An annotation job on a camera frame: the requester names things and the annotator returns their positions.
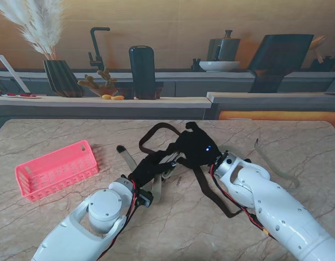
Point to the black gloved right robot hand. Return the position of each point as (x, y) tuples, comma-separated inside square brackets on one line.
[(199, 149)]

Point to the grey pot with lid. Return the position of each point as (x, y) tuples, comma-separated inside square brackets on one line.
[(227, 50)]

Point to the cactus plant in bowl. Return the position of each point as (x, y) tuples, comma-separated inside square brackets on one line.
[(103, 89)]

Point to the plate with red slices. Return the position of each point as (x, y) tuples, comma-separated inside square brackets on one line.
[(20, 96)]

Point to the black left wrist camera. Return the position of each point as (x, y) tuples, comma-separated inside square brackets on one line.
[(145, 199)]

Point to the tall dark canister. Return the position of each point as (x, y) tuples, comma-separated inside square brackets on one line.
[(142, 70)]

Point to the grey counter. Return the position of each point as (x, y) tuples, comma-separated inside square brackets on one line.
[(265, 99)]

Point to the black kitchen faucet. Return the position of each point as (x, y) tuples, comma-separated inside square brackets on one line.
[(96, 46)]

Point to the dark ribbed vase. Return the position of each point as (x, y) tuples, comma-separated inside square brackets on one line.
[(61, 79)]

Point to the dark brown webbing belt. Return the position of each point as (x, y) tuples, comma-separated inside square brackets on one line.
[(205, 187)]

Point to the orange fruit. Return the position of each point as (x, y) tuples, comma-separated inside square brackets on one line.
[(106, 96), (117, 98)]

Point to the dark utensil holder with utensils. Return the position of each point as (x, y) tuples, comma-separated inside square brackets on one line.
[(323, 63)]

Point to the beige braided belt black leather ends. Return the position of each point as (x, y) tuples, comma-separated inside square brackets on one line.
[(157, 190)]

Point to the pale beige webbing belt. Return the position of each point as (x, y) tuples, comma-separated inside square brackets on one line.
[(288, 176)]

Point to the white speckled bowl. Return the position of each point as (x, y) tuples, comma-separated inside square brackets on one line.
[(218, 66)]

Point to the pink plastic storage basket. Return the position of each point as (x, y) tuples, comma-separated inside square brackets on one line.
[(53, 174)]

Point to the small black holder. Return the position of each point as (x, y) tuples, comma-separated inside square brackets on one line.
[(195, 66)]

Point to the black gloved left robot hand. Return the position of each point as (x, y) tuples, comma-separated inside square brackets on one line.
[(151, 168)]

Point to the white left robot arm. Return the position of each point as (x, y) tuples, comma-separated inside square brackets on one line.
[(102, 212)]

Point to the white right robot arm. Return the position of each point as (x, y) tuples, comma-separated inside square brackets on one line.
[(278, 206)]

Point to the white leaning board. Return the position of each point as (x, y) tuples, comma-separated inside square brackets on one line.
[(12, 72)]

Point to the white pampas grass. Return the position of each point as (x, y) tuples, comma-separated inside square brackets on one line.
[(42, 30)]

